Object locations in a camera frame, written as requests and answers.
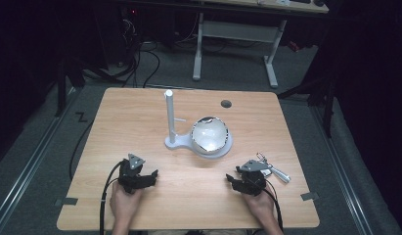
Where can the person's left hand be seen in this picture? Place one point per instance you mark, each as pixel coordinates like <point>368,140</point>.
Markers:
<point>123,204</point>

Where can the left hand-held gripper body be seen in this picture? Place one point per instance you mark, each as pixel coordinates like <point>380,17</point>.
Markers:
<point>130,178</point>

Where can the shiny metal bowl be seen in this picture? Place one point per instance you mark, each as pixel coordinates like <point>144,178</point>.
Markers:
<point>210,135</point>

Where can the black metal stand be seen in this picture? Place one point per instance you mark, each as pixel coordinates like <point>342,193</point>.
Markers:
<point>322,94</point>
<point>63,78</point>

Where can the wooden desk with white legs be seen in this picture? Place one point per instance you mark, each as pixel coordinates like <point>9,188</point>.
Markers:
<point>237,32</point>

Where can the white stand with pole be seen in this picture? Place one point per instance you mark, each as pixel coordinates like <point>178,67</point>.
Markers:
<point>170,120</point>

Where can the grey tape strip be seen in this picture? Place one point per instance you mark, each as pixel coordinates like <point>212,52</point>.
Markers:
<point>66,201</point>
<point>309,196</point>

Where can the metal floor rail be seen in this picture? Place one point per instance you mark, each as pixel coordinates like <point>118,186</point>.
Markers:
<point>342,169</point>
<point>22,176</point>

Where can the dark round table grommet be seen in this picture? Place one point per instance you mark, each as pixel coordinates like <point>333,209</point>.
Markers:
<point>226,103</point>

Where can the person's right hand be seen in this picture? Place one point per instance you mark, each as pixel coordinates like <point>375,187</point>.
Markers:
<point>260,207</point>

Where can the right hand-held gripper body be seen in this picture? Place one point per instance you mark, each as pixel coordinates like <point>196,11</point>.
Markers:
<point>252,179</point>

